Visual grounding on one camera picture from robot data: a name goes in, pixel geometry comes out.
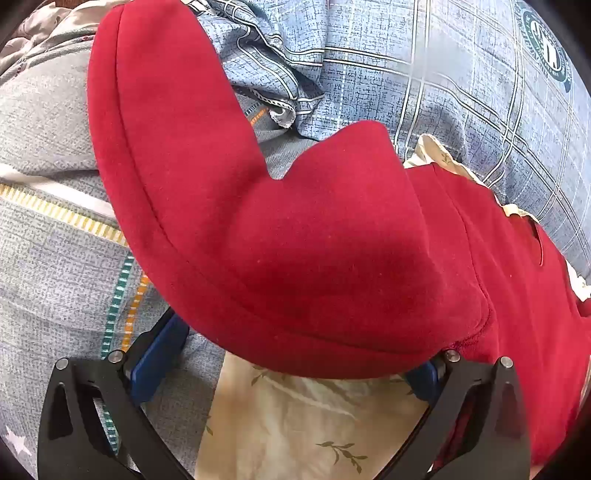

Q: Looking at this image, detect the grey striped bed sheet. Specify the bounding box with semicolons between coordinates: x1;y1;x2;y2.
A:
0;28;324;480

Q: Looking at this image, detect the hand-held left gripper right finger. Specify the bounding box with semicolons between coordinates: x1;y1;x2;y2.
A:
379;349;532;480

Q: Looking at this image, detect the cream floral cloth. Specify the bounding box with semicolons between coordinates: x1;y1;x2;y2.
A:
196;134;591;480

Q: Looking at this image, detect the blue plaid quilt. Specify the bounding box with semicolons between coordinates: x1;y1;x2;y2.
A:
194;0;591;271

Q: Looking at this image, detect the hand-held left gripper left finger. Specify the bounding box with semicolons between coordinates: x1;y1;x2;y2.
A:
37;307;195;480

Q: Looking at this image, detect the red sweater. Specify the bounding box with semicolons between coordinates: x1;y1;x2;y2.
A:
87;0;591;468

